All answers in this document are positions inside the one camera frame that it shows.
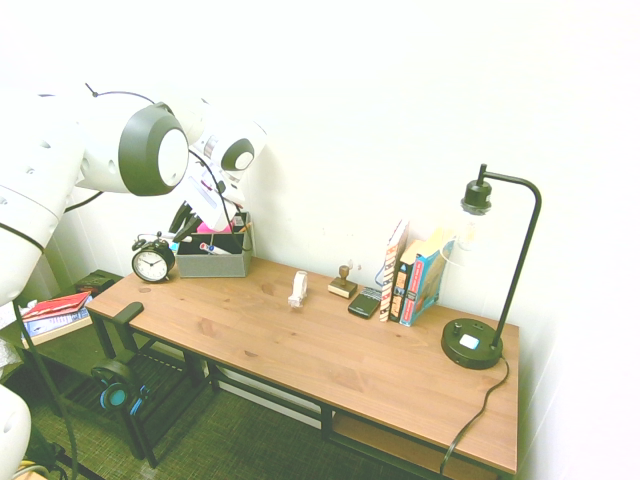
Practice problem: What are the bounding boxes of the black desk lamp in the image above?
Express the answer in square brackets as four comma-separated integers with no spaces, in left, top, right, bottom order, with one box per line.
[439,163,543,371]

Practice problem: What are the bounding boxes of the wooden desk with black frame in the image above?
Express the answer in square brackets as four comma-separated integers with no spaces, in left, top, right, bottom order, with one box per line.
[85,256,521,480]

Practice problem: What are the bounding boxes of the red cover book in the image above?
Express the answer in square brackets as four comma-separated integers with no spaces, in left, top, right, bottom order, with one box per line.
[19,291,94,322]

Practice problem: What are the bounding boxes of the blue cover paperback book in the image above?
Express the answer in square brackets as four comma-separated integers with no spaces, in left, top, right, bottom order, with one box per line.
[399,227,455,328]

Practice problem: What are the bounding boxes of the wooden rubber stamp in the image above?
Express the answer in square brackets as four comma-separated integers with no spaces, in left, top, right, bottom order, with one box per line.
[327,264,359,300]

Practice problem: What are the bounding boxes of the black twin-bell alarm clock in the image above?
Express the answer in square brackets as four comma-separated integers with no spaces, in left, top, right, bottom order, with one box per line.
[131,230,177,284]

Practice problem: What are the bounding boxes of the black spine book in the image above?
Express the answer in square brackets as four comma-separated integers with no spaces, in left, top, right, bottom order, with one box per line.
[388,239,424,324]

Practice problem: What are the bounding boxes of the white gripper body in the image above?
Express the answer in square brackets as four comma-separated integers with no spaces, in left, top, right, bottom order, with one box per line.
[177,166,247,235]

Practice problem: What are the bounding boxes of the grey fabric desk organizer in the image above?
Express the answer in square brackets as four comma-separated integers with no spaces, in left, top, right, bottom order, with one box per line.
[175,211,256,280]

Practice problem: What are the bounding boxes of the blue and white book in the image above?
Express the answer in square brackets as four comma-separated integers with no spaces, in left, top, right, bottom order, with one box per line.
[19,305,95,350]

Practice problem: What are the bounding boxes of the black slatted floor rack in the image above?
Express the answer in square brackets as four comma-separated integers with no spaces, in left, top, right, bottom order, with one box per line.
[54,344,214,469]

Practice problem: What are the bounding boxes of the red striped white book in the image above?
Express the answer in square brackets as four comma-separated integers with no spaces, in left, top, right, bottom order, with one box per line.
[379,219,411,323]

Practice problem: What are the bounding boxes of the black and blue headphones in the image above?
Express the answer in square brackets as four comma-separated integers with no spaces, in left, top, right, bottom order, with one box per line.
[90,359,152,419]

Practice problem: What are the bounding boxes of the black headphone hanger clamp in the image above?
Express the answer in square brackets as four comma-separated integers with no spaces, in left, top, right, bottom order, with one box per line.
[102,301,146,362]

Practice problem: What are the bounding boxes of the green side table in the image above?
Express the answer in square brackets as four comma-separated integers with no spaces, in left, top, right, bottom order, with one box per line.
[0,269,151,401]

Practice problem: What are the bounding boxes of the black lamp power cord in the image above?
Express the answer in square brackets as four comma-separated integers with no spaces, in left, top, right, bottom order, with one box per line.
[438,353,511,476]

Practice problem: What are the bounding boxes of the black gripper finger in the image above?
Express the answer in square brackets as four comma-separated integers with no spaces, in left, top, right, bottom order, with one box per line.
[173,218,202,243]
[169,201,194,235]

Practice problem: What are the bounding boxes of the dark small box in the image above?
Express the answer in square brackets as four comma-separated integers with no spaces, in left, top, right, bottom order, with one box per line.
[74,273,117,297]

